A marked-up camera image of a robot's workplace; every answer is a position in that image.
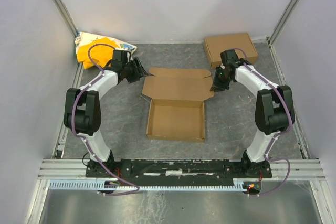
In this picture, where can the floral patterned cloth bag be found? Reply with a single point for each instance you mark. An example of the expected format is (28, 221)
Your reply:
(85, 38)

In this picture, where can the folded closed cardboard box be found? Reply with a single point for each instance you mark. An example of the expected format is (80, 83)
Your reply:
(214, 45)

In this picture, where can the aluminium corner post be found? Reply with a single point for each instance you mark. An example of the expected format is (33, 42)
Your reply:
(282, 21)
(66, 17)

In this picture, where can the yellow cloth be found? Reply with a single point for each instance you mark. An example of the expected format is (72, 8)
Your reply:
(99, 54)

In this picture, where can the right aluminium corner post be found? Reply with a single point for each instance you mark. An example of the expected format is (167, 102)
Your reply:
(282, 21)

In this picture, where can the aluminium frame rail front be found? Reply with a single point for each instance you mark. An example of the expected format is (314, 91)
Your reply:
(300, 170)

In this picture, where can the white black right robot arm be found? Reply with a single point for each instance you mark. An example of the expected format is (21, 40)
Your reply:
(274, 112)

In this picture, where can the cardboard box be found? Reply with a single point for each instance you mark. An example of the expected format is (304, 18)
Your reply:
(214, 45)
(177, 106)

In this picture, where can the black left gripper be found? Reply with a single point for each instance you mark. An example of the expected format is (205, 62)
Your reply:
(135, 69)

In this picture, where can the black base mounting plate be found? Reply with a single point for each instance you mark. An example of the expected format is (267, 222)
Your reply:
(134, 168)

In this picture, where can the left aluminium corner post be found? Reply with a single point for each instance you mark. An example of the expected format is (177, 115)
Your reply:
(66, 17)

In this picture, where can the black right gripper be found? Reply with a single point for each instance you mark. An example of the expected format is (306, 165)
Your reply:
(221, 80)

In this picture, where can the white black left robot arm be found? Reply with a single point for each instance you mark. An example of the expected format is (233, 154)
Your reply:
(83, 110)

